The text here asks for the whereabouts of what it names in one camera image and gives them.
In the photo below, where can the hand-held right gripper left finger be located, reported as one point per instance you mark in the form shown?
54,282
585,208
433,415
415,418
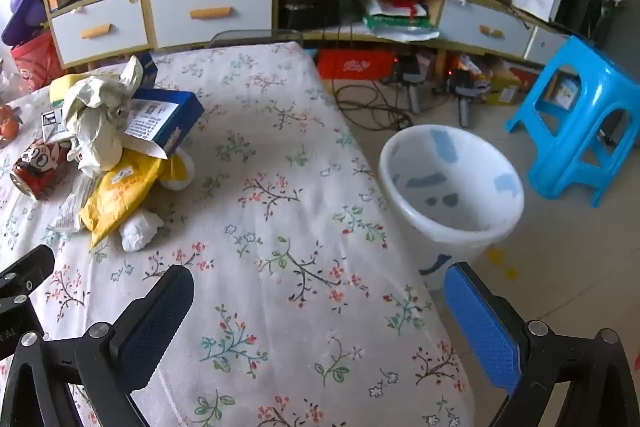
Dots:
155,327

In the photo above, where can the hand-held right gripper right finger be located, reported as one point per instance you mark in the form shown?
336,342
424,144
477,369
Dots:
480,327

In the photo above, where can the white plastic bin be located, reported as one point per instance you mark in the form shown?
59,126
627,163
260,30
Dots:
450,227

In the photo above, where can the yellow snack bag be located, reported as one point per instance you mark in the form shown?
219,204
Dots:
120,192

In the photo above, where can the white plastic bottle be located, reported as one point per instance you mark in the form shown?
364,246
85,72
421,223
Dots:
182,169

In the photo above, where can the blue cardboard box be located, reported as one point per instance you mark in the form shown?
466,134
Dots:
185,117

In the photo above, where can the white printed paper sheet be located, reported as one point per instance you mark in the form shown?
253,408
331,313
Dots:
70,212

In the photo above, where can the crumpled white tissue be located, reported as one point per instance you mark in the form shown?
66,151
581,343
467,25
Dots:
141,231

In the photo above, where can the red cartoon drink can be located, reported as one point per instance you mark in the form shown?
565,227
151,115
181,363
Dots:
35,167

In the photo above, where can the orange tangerine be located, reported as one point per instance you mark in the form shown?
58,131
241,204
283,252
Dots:
9,130
6,114

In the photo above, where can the white labelled packet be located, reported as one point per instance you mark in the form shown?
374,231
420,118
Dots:
52,122

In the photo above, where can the floral tablecloth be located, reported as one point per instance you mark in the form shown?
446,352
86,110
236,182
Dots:
280,207

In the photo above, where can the crumpled beige paper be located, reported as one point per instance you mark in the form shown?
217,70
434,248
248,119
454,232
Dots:
95,117

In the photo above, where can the yellow green packet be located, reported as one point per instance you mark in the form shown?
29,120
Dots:
62,89

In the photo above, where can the red gift bag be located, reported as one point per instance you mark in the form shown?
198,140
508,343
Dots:
37,62

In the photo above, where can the black handheld device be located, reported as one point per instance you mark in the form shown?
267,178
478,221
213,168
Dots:
462,92
412,79

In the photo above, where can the brown cardboard box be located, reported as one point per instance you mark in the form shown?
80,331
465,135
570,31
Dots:
505,87

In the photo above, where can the small blue carton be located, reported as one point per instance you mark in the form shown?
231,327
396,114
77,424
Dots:
147,72

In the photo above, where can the purple balloon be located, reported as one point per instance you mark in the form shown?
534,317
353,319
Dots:
25,7

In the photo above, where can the red flat box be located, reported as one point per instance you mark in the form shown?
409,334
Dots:
355,64

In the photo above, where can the blue plastic stool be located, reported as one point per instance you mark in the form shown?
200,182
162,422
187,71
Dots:
575,52

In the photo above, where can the dark chair backrest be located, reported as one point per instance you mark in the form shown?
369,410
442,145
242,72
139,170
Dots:
250,36

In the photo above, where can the white corner cabinet drawer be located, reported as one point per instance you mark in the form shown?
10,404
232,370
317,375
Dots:
465,17

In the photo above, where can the low wooden corner cabinet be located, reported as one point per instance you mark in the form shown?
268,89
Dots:
350,38

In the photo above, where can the colourful folded cloth pile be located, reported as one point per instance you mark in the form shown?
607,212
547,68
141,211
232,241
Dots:
395,19

